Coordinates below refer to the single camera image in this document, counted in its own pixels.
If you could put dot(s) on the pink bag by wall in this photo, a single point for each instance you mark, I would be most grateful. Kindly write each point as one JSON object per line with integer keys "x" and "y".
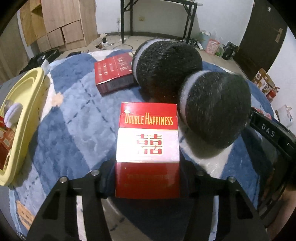
{"x": 212, "y": 46}

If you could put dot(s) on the black folding table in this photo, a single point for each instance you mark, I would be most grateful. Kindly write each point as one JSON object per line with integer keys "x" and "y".
{"x": 167, "y": 19}

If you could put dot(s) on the white powder puff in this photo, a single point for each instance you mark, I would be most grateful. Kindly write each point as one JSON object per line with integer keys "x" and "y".
{"x": 12, "y": 116}

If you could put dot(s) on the red white cigarette pack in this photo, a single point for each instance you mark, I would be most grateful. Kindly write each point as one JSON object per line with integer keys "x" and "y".
{"x": 147, "y": 152}

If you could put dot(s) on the yellow plastic basin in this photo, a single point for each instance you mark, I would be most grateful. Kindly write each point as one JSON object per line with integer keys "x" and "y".
{"x": 29, "y": 91}

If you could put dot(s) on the dark brown door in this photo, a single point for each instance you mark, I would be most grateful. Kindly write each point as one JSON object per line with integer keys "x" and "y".
{"x": 262, "y": 40}

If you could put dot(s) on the large black foam cylinder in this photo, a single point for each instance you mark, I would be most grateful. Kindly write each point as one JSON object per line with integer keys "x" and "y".
{"x": 215, "y": 106}

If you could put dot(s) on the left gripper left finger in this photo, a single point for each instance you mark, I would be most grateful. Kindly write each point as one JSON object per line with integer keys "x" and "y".
{"x": 57, "y": 217}

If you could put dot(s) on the blue white plush rug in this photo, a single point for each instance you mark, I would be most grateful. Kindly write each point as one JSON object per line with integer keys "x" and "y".
{"x": 77, "y": 132}

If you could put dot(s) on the black bag by wall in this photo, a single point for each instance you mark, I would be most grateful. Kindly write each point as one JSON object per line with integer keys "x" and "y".
{"x": 229, "y": 51}

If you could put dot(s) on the wooden wardrobe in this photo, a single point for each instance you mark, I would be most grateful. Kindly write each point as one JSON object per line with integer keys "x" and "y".
{"x": 59, "y": 24}

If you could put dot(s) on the black open case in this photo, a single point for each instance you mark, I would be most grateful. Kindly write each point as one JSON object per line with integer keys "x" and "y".
{"x": 38, "y": 60}

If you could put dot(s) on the long red carton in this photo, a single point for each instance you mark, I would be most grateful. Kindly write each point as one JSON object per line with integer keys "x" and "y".
{"x": 7, "y": 137}

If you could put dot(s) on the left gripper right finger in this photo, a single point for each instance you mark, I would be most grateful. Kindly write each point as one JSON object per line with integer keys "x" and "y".
{"x": 237, "y": 217}

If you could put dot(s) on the red fire extinguisher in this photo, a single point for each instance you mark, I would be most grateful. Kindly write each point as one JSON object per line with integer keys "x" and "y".
{"x": 272, "y": 94}

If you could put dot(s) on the white plastic bag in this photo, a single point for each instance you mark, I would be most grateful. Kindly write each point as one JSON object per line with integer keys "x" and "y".
{"x": 284, "y": 116}

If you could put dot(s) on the red box on rug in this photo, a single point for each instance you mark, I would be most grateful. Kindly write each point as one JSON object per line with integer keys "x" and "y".
{"x": 114, "y": 73}

